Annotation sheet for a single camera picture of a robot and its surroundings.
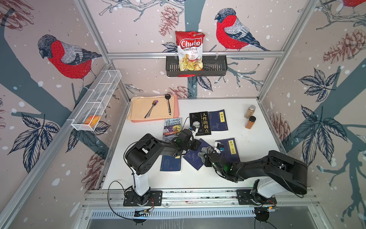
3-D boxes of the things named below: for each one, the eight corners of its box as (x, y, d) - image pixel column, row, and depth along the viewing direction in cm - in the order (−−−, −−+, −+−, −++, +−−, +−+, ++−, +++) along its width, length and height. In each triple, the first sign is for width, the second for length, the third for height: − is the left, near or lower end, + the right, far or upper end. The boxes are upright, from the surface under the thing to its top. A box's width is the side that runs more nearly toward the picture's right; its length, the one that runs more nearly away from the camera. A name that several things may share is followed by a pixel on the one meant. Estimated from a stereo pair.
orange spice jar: (245, 129, 104) (250, 121, 96) (244, 124, 106) (248, 116, 99) (251, 129, 104) (257, 121, 96) (250, 124, 106) (255, 116, 99)
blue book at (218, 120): (210, 131, 102) (211, 129, 101) (208, 111, 114) (208, 110, 113) (228, 130, 102) (228, 129, 101) (223, 111, 114) (224, 109, 112)
